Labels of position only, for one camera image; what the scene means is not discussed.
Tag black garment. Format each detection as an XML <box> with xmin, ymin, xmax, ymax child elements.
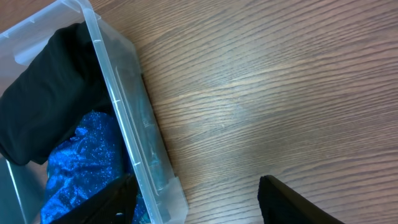
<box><xmin>1</xmin><ymin>22</ymin><xmax>112</xmax><ymax>166</ymax></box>

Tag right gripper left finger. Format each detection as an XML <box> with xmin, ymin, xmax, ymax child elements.
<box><xmin>52</xmin><ymin>174</ymin><xmax>138</xmax><ymax>224</ymax></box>

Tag blue sequin fabric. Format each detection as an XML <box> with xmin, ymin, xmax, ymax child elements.
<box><xmin>40</xmin><ymin>111</ymin><xmax>150</xmax><ymax>223</ymax></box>

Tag clear plastic storage bin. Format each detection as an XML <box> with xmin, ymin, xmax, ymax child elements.
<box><xmin>1</xmin><ymin>0</ymin><xmax>188</xmax><ymax>224</ymax></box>

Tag blue denim jeans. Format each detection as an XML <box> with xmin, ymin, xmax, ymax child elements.
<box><xmin>137</xmin><ymin>96</ymin><xmax>168</xmax><ymax>192</ymax></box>

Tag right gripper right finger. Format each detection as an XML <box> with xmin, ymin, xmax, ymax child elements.
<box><xmin>257</xmin><ymin>175</ymin><xmax>343</xmax><ymax>224</ymax></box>

